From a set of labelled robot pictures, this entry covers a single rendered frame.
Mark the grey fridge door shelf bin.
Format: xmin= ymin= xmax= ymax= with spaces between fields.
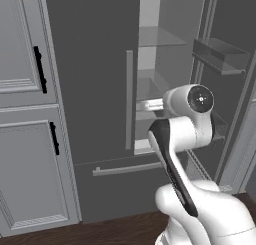
xmin=192 ymin=37 xmax=251 ymax=76

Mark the open dark grey fridge door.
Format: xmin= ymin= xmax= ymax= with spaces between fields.
xmin=187 ymin=0 xmax=256 ymax=194

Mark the grey horizontal freezer drawer handle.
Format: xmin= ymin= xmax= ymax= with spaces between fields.
xmin=92 ymin=161 xmax=164 ymax=177

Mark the dark grey fridge freezer drawer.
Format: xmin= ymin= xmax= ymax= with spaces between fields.
xmin=73 ymin=152 xmax=188 ymax=224

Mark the glass fridge shelf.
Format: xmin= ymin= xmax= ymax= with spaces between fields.
xmin=138 ymin=25 xmax=188 ymax=48

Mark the black cupboard handle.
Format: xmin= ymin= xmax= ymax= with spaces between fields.
xmin=33 ymin=45 xmax=48 ymax=95
xmin=49 ymin=121 xmax=61 ymax=156

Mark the grey vertical fridge door handle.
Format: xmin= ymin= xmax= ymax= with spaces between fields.
xmin=125 ymin=49 xmax=134 ymax=151

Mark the grey cupboard door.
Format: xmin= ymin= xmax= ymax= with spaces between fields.
xmin=0 ymin=0 xmax=58 ymax=109
xmin=0 ymin=104 xmax=80 ymax=238

